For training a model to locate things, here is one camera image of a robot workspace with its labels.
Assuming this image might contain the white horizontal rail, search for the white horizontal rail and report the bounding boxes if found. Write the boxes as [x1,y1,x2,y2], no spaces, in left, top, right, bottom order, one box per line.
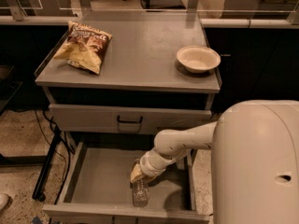
[201,19,299,29]

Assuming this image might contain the yellow brown chip bag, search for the yellow brown chip bag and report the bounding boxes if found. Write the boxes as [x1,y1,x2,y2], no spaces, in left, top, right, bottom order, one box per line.
[53,21,112,75]

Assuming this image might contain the black drawer handle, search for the black drawer handle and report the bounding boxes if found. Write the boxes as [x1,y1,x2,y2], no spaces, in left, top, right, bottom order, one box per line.
[117,115,143,124]

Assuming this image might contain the white shoe tip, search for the white shoe tip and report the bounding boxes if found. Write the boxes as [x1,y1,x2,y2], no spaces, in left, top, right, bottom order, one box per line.
[0,193,10,211]

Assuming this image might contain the clear plastic water bottle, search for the clear plastic water bottle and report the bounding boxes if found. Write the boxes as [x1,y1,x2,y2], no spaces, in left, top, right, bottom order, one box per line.
[132,159,151,208]

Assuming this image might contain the closed grey top drawer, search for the closed grey top drawer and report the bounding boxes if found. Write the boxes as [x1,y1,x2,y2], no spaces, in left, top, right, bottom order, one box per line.
[50,104,211,134]

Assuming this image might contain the white paper bowl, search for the white paper bowl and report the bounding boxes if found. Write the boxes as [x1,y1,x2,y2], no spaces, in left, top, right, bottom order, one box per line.
[177,46,221,74]

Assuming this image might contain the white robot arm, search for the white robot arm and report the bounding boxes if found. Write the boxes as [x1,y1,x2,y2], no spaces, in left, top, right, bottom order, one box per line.
[130,100,299,224]

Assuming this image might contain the black table leg frame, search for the black table leg frame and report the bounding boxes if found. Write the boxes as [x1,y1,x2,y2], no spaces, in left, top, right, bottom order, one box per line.
[0,127,61,202]

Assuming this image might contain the grey metal drawer cabinet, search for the grey metal drawer cabinet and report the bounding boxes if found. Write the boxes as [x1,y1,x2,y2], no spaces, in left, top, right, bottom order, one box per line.
[36,11,221,150]

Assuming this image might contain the open grey middle drawer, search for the open grey middle drawer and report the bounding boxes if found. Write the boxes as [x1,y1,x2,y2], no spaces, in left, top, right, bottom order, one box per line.
[43,144,209,224]

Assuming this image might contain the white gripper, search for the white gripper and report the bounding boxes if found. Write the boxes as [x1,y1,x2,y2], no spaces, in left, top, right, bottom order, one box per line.
[130,150,166,183]

